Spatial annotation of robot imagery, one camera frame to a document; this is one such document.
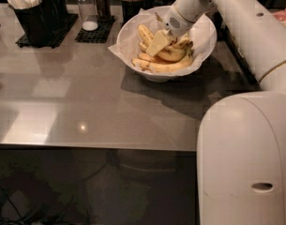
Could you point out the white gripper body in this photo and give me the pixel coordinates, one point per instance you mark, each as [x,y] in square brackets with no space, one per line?
[174,25]

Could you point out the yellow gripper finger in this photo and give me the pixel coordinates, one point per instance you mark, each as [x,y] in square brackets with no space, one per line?
[160,40]

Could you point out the large top banana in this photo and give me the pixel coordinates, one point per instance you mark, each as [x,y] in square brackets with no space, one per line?
[174,52]

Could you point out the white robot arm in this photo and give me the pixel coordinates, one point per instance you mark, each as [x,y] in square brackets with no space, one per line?
[241,147]

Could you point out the white bowl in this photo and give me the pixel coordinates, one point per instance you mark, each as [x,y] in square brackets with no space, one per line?
[143,46]

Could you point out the middle left banana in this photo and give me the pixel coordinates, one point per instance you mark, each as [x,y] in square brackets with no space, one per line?
[146,57]

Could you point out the bottom front banana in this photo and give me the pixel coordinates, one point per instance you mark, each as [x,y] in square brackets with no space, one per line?
[155,67]

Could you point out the white paper liner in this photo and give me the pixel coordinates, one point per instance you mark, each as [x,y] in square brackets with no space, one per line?
[203,34]

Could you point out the glass pepper shaker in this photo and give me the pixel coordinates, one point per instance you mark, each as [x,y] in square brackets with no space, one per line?
[103,10]

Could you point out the glass salt shaker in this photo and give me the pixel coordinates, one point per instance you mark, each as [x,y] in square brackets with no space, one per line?
[88,15]

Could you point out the left black rubber mat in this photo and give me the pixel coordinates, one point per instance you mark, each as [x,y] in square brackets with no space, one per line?
[57,37]

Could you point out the back black utensil cup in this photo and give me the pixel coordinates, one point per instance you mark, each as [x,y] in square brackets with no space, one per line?
[55,12]

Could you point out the black utensil cup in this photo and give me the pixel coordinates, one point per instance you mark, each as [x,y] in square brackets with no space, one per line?
[55,12]
[32,19]

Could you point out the front black utensil cup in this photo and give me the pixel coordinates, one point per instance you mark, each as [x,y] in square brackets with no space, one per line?
[32,19]

